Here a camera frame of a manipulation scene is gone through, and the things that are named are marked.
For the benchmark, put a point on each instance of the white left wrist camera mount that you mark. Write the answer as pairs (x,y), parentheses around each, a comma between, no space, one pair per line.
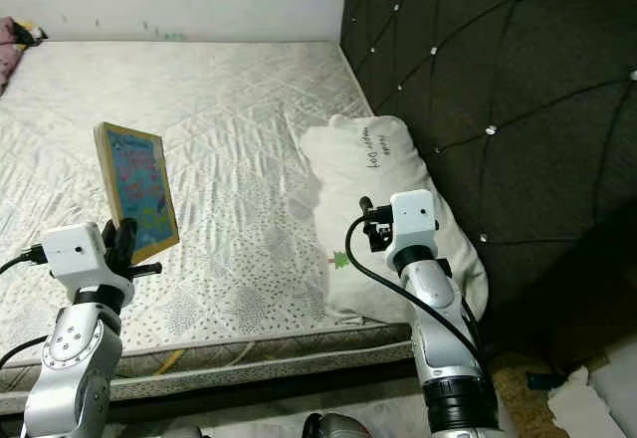
(80,257)

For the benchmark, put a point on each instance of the white quilted patterned mattress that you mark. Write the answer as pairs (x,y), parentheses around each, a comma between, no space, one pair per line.
(239,109)

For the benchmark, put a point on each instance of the pink cartoon mouse blanket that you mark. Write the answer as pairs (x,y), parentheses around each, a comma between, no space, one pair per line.
(15,50)

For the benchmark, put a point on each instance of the white box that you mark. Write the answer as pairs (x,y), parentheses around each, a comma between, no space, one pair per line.
(572,408)

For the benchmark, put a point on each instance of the blue yellow-edged picture book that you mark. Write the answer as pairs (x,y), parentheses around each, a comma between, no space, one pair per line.
(144,189)

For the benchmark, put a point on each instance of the dark tufted studded headboard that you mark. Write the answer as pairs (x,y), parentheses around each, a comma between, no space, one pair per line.
(518,70)

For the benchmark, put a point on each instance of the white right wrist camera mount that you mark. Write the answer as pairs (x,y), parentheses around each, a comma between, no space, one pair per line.
(415,217)

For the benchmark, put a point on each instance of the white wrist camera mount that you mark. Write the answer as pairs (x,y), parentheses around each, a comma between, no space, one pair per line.
(415,217)
(80,257)

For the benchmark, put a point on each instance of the white pillow with green tree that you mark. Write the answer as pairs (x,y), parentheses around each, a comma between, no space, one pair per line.
(388,199)

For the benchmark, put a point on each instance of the brown cardboard piece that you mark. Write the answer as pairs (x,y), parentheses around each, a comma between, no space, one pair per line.
(518,398)

